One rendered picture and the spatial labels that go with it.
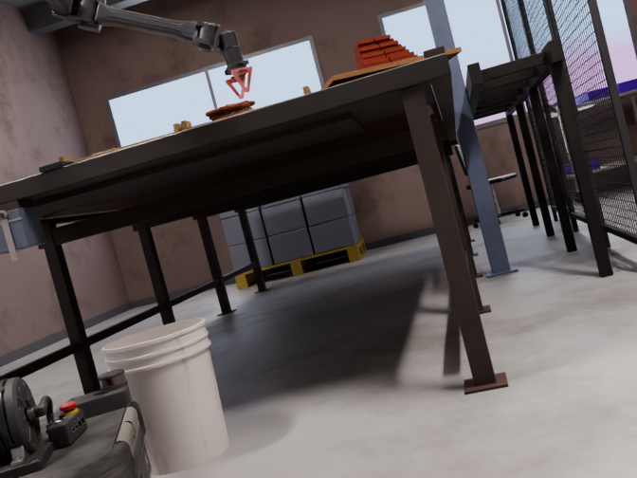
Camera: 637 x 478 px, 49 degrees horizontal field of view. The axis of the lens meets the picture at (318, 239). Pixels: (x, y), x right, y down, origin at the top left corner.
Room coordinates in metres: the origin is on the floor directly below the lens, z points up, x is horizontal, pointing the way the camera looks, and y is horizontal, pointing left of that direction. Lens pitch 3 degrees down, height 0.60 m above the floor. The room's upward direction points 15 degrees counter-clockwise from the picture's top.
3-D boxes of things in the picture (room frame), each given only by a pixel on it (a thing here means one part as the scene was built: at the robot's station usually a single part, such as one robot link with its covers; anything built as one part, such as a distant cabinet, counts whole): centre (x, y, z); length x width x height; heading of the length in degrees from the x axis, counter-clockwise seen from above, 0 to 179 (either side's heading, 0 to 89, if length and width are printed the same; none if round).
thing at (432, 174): (1.97, -0.35, 0.43); 0.12 x 0.12 x 0.85; 78
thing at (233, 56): (2.31, 0.12, 1.13); 0.10 x 0.07 x 0.07; 16
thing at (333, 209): (7.38, 0.21, 0.65); 1.27 x 0.85 x 1.29; 81
